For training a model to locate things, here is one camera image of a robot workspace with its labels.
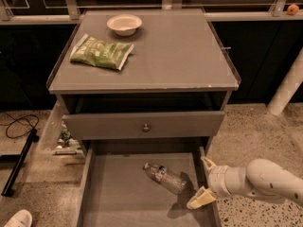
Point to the white paper bowl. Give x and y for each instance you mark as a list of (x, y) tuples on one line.
[(124, 24)]

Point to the small orange toy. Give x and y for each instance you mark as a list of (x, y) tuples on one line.
[(293, 9)]

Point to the clear plastic water bottle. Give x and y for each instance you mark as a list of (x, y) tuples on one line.
[(163, 176)]

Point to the grey top drawer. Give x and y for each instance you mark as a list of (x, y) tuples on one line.
[(95, 126)]

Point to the metal window frame rail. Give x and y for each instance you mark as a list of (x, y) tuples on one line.
[(70, 11)]

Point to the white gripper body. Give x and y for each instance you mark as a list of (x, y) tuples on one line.
[(217, 178)]

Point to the white shoe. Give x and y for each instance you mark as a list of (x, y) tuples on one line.
[(20, 219)]

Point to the white cylindrical post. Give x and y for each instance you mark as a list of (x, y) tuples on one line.
[(288, 86)]

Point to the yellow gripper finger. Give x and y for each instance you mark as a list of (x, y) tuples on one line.
[(209, 164), (202, 197)]

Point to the round metal drawer knob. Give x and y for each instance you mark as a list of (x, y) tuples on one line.
[(146, 128)]

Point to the green chip bag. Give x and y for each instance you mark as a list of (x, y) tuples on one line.
[(95, 52)]

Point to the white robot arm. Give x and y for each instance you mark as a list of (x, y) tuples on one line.
[(260, 180)]

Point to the clear plastic storage bin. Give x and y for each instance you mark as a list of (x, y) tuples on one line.
[(56, 138)]

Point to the grey open middle drawer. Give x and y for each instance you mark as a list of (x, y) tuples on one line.
[(116, 192)]

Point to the black metal stand leg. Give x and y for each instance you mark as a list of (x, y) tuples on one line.
[(7, 190)]

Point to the grey wooden cabinet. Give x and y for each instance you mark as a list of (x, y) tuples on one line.
[(178, 65)]

